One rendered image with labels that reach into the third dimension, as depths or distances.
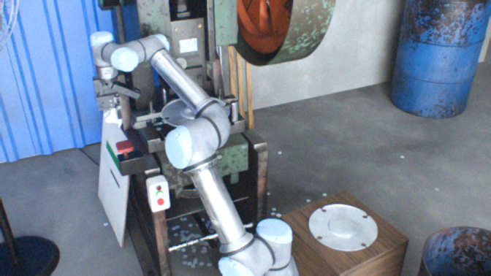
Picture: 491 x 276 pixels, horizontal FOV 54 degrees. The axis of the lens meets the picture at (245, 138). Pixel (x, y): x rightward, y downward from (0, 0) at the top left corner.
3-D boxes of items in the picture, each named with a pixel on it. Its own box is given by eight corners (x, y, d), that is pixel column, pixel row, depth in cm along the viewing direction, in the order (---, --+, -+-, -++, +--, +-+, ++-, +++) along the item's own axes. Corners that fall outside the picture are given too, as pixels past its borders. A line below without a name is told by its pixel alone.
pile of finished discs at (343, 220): (391, 234, 202) (392, 233, 202) (339, 261, 189) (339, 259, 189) (345, 198, 223) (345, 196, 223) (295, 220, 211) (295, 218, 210)
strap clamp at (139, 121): (171, 121, 214) (169, 101, 208) (134, 129, 208) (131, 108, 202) (167, 115, 218) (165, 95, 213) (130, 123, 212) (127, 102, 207)
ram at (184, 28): (211, 85, 202) (208, 16, 187) (177, 92, 197) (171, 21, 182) (197, 71, 216) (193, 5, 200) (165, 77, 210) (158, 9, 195)
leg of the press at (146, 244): (175, 288, 223) (156, 117, 176) (151, 296, 219) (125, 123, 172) (131, 181, 295) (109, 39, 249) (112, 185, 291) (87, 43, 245)
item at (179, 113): (215, 93, 221) (215, 91, 221) (240, 120, 199) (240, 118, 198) (153, 104, 211) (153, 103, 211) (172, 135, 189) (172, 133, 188)
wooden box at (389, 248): (396, 296, 218) (409, 239, 200) (331, 334, 201) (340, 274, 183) (337, 243, 247) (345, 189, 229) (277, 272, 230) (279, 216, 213)
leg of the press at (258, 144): (278, 253, 241) (285, 91, 195) (257, 261, 237) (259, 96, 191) (212, 161, 314) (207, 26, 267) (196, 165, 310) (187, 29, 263)
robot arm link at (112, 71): (114, 59, 173) (118, 67, 166) (116, 71, 175) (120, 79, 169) (93, 62, 170) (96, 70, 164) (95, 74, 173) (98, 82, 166)
